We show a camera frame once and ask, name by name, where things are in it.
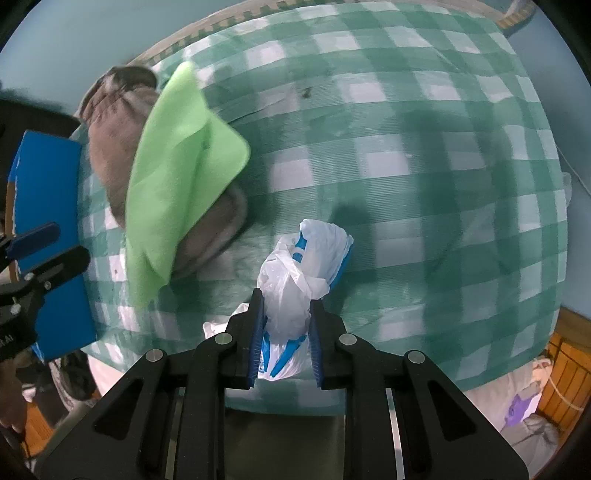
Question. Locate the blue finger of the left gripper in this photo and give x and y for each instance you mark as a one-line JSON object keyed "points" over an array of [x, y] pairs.
{"points": [[23, 245]]}

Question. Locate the person's left hand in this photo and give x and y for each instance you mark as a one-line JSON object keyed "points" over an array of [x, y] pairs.
{"points": [[13, 406]]}

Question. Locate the light green microfiber cloth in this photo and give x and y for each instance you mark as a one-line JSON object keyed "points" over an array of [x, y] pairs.
{"points": [[186, 158]]}

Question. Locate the white and blue plastic bag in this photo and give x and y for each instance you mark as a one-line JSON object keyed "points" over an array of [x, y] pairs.
{"points": [[303, 267]]}

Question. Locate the brown knitted beanie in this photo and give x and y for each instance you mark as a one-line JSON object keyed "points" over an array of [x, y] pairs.
{"points": [[114, 111]]}

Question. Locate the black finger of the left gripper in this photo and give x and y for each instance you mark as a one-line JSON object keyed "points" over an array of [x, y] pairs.
{"points": [[46, 277]]}

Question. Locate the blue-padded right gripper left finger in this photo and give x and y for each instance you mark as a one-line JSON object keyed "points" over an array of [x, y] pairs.
{"points": [[126, 434]]}

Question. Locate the blue cardboard box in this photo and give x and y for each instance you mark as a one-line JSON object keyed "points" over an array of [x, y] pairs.
{"points": [[45, 175]]}

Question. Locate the green checkered tablecloth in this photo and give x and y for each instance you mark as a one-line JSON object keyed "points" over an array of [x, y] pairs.
{"points": [[217, 21]]}

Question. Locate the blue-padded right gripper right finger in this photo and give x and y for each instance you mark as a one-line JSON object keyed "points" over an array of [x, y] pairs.
{"points": [[403, 410]]}

